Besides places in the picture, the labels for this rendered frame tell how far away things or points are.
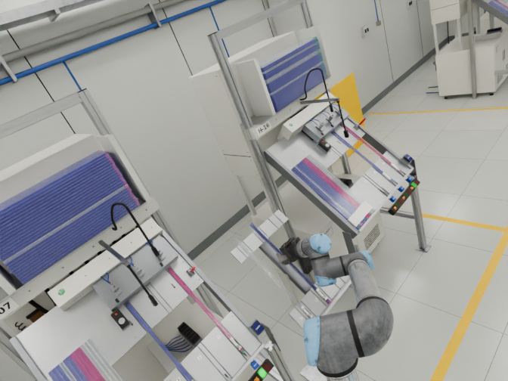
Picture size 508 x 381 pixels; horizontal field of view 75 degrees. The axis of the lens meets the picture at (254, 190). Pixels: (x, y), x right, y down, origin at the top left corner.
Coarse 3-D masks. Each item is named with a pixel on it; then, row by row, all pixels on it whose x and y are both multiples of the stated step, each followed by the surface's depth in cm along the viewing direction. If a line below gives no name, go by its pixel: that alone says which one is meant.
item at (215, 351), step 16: (224, 320) 145; (208, 336) 140; (224, 336) 141; (240, 336) 143; (192, 352) 136; (208, 352) 137; (224, 352) 138; (240, 352) 140; (176, 368) 132; (192, 368) 133; (208, 368) 134; (224, 368) 135
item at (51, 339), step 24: (168, 288) 146; (192, 288) 148; (48, 312) 132; (72, 312) 134; (96, 312) 136; (144, 312) 139; (168, 312) 141; (24, 336) 126; (48, 336) 128; (72, 336) 130; (96, 336) 131; (120, 336) 133; (48, 360) 124
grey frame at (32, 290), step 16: (80, 96) 130; (96, 112) 135; (144, 208) 150; (128, 224) 146; (160, 224) 159; (96, 240) 138; (112, 240) 142; (176, 240) 166; (80, 256) 135; (48, 272) 128; (64, 272) 132; (32, 288) 125; (208, 304) 184; (0, 336) 123; (16, 352) 128; (272, 352) 149; (288, 368) 158
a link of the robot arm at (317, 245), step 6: (318, 234) 125; (324, 234) 125; (306, 240) 129; (312, 240) 125; (318, 240) 123; (324, 240) 124; (330, 240) 125; (306, 246) 128; (312, 246) 124; (318, 246) 122; (324, 246) 123; (330, 246) 124; (306, 252) 130; (312, 252) 125; (318, 252) 124; (324, 252) 124; (312, 258) 125
